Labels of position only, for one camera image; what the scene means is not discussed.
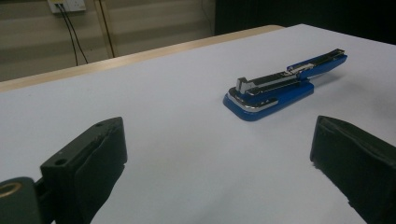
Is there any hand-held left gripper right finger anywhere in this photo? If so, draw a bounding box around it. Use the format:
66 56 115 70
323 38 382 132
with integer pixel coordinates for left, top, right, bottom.
309 115 396 224

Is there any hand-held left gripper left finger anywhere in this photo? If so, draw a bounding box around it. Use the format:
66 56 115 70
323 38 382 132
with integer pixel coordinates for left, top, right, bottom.
40 117 128 224

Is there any blue stapler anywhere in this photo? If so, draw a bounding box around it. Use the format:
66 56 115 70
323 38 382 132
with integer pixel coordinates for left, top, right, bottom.
222 48 348 122

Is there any wooden table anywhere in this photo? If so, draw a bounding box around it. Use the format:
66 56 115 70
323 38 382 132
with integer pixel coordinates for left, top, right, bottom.
0 24 285 93

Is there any black curtain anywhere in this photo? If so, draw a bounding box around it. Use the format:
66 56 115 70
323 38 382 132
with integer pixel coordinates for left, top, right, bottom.
214 0 396 45

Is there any black socket cable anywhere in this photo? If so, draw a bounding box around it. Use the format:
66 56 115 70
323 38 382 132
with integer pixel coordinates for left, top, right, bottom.
55 3 79 67
59 3 90 64

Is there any white wall socket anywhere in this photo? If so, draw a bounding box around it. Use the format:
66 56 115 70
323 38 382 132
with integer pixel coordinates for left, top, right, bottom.
47 0 87 14

